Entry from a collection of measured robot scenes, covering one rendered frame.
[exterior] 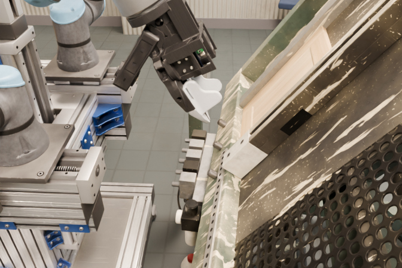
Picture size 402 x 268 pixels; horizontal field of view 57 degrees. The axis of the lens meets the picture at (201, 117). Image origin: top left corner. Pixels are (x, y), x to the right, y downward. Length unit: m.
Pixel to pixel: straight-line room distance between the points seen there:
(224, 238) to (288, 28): 0.88
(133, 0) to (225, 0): 3.92
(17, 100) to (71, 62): 0.47
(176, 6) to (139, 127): 2.34
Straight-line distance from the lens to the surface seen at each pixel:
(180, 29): 0.53
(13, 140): 1.01
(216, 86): 0.60
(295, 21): 1.51
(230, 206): 1.03
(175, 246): 2.06
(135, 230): 1.85
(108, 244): 1.85
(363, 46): 0.90
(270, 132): 1.00
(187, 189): 1.31
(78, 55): 1.39
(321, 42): 1.18
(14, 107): 0.96
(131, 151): 2.61
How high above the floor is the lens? 1.67
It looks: 35 degrees down
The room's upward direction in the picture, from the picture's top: straight up
